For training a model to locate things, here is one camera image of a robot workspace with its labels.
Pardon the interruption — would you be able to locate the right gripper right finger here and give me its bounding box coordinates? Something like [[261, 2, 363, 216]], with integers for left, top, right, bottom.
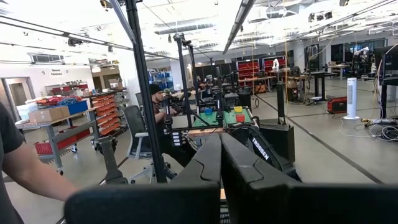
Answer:
[[221, 133, 299, 224]]

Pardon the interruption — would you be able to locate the black pole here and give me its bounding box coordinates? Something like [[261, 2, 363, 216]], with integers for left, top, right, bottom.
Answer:
[[272, 58, 286, 125]]

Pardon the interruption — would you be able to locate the black monitor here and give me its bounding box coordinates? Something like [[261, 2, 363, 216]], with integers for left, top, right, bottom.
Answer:
[[374, 45, 398, 86]]

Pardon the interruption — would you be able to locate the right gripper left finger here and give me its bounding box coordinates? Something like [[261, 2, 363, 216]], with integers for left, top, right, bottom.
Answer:
[[169, 133, 222, 224]]

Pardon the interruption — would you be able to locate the large blue bin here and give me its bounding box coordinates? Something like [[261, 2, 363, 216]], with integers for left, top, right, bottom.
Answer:
[[66, 100, 90, 115]]

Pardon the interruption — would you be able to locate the white tower fan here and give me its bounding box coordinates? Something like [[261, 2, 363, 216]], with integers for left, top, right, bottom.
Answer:
[[343, 77, 361, 121]]

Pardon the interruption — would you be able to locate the black aluminium rig frame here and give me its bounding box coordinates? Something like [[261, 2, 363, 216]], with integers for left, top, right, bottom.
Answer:
[[107, 0, 170, 184]]

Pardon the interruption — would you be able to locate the green table mat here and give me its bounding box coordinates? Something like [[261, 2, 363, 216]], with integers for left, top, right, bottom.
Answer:
[[192, 107, 253, 128]]

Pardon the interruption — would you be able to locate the large red bin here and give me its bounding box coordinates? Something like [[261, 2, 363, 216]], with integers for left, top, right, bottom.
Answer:
[[34, 128, 91, 156]]

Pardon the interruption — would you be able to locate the orange bin rack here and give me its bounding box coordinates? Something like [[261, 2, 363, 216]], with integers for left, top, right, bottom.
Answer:
[[91, 93, 122, 137]]

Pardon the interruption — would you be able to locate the black overhead light bar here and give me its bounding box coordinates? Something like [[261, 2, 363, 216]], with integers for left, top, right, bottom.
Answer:
[[221, 0, 257, 55]]

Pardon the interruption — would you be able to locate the metal workbench cart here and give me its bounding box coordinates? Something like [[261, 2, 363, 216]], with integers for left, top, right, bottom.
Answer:
[[14, 107, 102, 175]]

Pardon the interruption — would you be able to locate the cardboard box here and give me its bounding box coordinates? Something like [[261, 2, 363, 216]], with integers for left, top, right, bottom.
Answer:
[[28, 106, 71, 123]]

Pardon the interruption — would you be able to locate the black standing desk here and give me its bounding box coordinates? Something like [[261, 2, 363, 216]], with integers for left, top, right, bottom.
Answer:
[[306, 70, 338, 102]]

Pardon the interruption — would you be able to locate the black button box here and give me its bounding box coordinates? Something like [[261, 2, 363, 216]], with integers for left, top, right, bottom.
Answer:
[[170, 130, 183, 147]]

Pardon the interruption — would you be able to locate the blue shelf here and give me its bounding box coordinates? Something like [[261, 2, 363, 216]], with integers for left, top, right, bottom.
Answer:
[[148, 70, 174, 91]]

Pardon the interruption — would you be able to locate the black cabinet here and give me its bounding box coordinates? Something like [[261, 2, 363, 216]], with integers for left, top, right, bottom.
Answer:
[[259, 119, 296, 164]]

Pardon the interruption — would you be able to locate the red equipment case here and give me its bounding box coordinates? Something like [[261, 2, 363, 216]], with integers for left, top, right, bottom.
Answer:
[[326, 96, 348, 114]]

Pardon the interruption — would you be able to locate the person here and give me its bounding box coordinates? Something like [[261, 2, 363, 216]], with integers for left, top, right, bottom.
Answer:
[[0, 101, 78, 224], [149, 83, 175, 147]]

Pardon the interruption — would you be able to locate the gray office chair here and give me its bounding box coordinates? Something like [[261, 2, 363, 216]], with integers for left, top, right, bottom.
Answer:
[[123, 105, 178, 185]]

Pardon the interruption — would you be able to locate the floor cable bundle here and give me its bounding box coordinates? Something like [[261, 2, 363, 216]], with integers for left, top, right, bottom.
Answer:
[[331, 116, 398, 142]]

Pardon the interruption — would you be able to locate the red shelf rack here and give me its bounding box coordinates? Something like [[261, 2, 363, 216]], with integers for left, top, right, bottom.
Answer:
[[237, 59, 261, 88], [262, 57, 287, 75]]

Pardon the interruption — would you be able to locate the black neighbouring rig frame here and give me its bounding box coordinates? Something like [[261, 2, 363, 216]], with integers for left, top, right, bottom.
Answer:
[[173, 32, 200, 128]]

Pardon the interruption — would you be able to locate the black clamp stand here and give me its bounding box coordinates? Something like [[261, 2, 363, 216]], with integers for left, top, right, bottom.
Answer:
[[95, 136, 129, 185]]

